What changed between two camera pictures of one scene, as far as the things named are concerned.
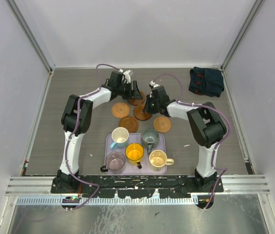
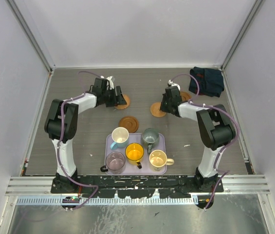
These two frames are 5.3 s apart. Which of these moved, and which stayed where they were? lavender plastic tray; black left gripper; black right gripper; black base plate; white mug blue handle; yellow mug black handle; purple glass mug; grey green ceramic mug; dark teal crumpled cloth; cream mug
Moved: black left gripper; black right gripper
Stayed: yellow mug black handle; black base plate; cream mug; purple glass mug; grey green ceramic mug; dark teal crumpled cloth; white mug blue handle; lavender plastic tray
